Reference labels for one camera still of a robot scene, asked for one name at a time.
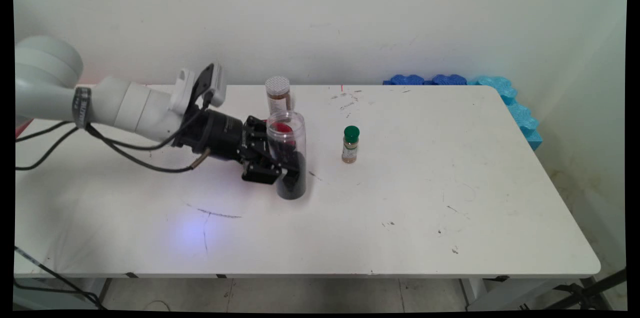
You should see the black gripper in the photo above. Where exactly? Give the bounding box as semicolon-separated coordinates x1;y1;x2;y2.
172;108;301;185

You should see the clear jar of black seeds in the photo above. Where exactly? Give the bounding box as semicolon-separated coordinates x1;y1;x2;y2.
266;110;307;201

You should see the red bowl with black rim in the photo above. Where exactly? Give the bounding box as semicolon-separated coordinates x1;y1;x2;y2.
265;119;297;135

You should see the brown spice jar white lid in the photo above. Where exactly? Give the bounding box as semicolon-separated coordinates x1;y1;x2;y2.
265;75;293;115

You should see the small spice bottle green cap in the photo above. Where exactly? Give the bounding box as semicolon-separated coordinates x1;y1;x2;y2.
341;125;361;164

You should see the grey table leg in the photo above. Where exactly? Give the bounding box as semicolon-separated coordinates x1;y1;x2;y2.
82;278;113;309

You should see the light blue foam mat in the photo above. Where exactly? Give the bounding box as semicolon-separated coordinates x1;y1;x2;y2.
467;75;544;152

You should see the black tripod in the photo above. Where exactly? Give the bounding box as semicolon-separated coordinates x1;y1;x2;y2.
545;268;627;311

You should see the black cable with metal plug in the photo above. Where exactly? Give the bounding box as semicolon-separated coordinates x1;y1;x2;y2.
15;125;212;174

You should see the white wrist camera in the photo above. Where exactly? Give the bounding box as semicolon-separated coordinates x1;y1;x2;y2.
192;62;227;109

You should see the thin black camera cable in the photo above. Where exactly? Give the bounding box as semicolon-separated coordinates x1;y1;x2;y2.
15;100;208;153

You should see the black velcro strap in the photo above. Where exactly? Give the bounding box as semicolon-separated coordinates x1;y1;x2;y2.
72;87;92;129

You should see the black floor cable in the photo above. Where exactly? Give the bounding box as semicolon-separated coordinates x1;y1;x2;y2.
14;246;103;310

